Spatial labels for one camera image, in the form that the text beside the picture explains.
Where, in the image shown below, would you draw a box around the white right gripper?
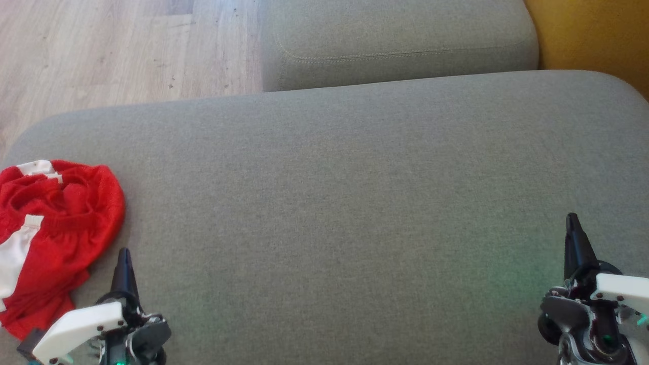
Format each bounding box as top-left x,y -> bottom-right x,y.
537,213 -> 649,365

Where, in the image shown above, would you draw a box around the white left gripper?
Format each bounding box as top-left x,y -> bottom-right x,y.
30,248 -> 172,365

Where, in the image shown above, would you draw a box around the red shorts with white stripe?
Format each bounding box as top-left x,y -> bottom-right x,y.
0,213 -> 122,341

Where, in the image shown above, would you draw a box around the large grey sofa seat cushion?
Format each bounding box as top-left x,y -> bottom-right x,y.
0,70 -> 649,365

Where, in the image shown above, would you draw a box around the narrow yellow sofa back cushion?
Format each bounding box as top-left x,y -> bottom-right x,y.
524,0 -> 649,100

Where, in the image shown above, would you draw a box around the small grey sofa seat cushion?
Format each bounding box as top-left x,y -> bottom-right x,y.
261,0 -> 539,92

